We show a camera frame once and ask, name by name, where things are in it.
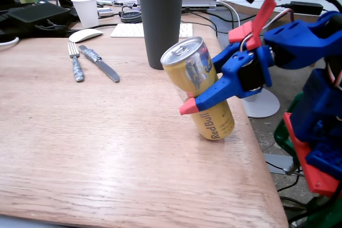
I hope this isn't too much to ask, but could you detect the large white paper cup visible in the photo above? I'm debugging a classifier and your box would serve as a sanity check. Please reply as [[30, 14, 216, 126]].
[[70, 0, 100, 29]]

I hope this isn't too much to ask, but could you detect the tall dark grey cup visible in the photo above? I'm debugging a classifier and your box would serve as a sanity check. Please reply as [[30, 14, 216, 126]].
[[138, 0, 184, 70]]

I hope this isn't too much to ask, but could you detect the black bag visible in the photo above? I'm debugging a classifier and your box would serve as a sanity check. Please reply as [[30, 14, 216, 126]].
[[0, 1, 74, 39]]

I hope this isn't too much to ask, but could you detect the white computer mouse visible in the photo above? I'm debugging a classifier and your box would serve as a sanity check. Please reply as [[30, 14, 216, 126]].
[[68, 28, 104, 43]]

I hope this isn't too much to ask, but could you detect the table knife taped handle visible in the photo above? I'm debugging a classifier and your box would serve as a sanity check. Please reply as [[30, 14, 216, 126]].
[[78, 45, 120, 83]]

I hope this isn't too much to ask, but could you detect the fork taped handle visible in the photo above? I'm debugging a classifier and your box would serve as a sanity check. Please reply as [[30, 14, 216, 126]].
[[67, 41, 85, 83]]

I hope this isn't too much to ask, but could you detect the black power adapter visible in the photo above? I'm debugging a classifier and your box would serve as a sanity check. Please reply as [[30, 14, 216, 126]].
[[290, 1, 324, 15]]

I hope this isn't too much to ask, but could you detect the flat white tablet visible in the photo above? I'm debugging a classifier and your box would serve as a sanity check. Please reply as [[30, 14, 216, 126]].
[[96, 0, 134, 6]]

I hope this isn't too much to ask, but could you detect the white charger cable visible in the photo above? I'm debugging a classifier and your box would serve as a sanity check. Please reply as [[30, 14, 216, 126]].
[[216, 0, 240, 29]]

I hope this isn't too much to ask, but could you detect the white keyboard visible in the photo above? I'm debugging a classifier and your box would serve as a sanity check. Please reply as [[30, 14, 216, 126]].
[[110, 23, 194, 39]]

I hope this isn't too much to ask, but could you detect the black round coiled item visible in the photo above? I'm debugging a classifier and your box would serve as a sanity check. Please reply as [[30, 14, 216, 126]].
[[120, 11, 142, 24]]

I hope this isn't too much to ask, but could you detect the green table clamp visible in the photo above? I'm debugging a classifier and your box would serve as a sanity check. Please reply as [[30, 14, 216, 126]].
[[274, 93, 342, 228]]

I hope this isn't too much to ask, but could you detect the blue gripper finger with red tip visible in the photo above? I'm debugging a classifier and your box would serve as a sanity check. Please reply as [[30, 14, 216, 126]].
[[211, 42, 243, 74], [178, 51, 262, 116]]

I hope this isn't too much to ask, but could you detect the yellow Red Bull can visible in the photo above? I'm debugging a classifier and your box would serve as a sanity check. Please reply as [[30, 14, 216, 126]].
[[160, 36, 235, 141]]

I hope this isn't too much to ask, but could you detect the red robot base plate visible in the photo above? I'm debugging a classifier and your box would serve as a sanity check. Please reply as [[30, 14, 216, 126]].
[[283, 112, 342, 198]]

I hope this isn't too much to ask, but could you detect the blue gripper body black motor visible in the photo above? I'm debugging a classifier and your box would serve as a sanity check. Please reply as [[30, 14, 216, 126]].
[[237, 45, 275, 92]]

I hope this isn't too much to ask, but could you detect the red camera mount bracket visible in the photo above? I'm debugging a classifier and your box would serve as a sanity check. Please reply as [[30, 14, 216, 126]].
[[228, 0, 278, 51]]

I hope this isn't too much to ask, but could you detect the small silver box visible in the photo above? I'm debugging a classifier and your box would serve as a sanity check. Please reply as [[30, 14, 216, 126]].
[[97, 7, 114, 17]]

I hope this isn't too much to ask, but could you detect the grey flat floor plate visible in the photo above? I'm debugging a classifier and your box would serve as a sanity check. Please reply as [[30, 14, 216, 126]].
[[263, 153, 294, 175]]

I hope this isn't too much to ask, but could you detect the white curved cable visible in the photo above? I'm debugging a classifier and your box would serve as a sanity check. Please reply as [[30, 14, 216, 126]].
[[0, 36, 20, 48]]

